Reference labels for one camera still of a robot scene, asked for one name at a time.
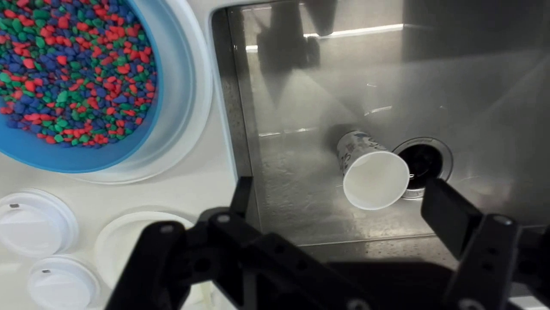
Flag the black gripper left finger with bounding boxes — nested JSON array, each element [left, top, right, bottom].
[[104, 173, 367, 310]]

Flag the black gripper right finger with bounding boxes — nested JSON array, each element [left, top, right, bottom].
[[420, 175, 550, 310]]

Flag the white plate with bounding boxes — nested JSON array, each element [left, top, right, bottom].
[[92, 208, 199, 290]]

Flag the white cup lid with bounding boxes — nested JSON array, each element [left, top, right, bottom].
[[0, 189, 80, 261], [25, 254, 102, 310]]

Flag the white paper cup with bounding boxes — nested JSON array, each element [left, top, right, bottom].
[[331, 125, 412, 213]]

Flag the stainless steel sink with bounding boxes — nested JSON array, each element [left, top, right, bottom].
[[211, 0, 550, 271]]

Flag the blue bowl with white rim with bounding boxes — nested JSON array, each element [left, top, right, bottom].
[[0, 0, 214, 185]]

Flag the multicoloured gravel beads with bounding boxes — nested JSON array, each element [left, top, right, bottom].
[[0, 0, 159, 147]]

